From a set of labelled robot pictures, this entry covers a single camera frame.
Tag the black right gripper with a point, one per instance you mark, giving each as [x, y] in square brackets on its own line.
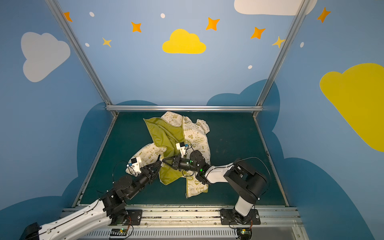
[175, 162]

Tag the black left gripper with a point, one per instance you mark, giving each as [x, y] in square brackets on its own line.
[150, 171]

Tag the white green printed jacket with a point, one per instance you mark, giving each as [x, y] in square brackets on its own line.
[174, 134]

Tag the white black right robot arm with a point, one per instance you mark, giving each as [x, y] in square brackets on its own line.
[241, 176]

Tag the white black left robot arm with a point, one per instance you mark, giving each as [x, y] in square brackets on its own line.
[107, 210]

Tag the left small circuit board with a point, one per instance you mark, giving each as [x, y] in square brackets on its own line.
[118, 233]

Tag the small circuit board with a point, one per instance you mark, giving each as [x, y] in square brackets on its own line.
[118, 233]
[243, 234]

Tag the right small circuit board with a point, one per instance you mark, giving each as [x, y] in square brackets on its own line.
[243, 234]

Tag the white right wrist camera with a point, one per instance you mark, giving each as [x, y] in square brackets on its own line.
[182, 147]

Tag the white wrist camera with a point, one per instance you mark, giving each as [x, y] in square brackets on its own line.
[182, 147]
[134, 166]

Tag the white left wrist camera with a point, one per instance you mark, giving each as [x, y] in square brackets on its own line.
[134, 166]

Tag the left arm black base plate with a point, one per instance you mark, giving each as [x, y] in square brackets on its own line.
[131, 217]

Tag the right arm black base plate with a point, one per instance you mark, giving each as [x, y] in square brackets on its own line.
[231, 217]

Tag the rear horizontal aluminium frame bar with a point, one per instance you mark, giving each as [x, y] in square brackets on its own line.
[142, 108]

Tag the right table edge rail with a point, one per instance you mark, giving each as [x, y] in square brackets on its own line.
[276, 176]

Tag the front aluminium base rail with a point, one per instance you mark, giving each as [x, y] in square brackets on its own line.
[203, 223]

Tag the left aluminium frame post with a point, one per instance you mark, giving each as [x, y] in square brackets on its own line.
[65, 25]

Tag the aluminium frame post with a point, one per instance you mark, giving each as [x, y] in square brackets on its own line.
[65, 25]
[290, 37]

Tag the right aluminium frame post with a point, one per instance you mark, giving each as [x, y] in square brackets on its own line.
[290, 37]

